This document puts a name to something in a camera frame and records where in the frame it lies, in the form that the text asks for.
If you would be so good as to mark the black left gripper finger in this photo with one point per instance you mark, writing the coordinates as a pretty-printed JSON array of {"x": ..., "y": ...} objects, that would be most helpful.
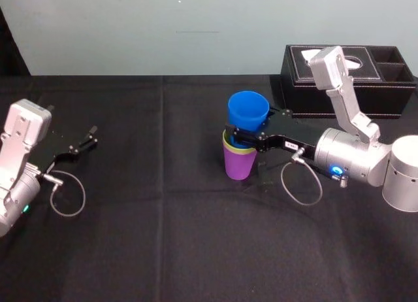
[
  {"x": 89, "y": 135},
  {"x": 89, "y": 145}
]

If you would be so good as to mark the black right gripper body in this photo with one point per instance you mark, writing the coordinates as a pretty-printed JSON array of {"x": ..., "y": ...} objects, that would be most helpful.
[{"x": 290, "y": 132}]

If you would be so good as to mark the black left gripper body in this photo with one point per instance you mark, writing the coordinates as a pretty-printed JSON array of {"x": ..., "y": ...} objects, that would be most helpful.
[{"x": 54, "y": 148}]

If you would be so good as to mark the blue plastic cup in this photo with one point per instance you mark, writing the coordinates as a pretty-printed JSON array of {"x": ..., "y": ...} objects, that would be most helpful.
[{"x": 248, "y": 110}]

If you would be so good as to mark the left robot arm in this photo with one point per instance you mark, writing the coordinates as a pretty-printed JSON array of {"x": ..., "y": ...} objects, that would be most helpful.
[{"x": 19, "y": 142}]

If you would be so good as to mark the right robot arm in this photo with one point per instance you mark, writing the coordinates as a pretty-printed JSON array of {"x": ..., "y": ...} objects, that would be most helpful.
[{"x": 356, "y": 151}]

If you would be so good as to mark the green plastic cup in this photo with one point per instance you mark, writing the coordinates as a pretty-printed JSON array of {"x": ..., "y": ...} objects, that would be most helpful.
[{"x": 228, "y": 147}]

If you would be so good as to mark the purple plastic cup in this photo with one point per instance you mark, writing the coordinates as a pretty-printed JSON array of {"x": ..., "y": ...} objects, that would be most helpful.
[{"x": 238, "y": 164}]

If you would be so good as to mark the white tissue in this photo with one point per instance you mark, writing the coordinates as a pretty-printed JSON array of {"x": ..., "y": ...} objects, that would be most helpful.
[{"x": 308, "y": 55}]

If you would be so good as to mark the black leather organizer box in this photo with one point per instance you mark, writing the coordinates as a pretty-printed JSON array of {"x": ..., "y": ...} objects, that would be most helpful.
[{"x": 385, "y": 93}]

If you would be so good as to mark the dark background panel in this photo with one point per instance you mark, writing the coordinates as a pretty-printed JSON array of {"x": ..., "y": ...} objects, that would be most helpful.
[{"x": 11, "y": 50}]

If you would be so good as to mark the black table cloth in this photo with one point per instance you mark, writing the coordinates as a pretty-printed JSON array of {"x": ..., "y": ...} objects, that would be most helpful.
[{"x": 183, "y": 243}]

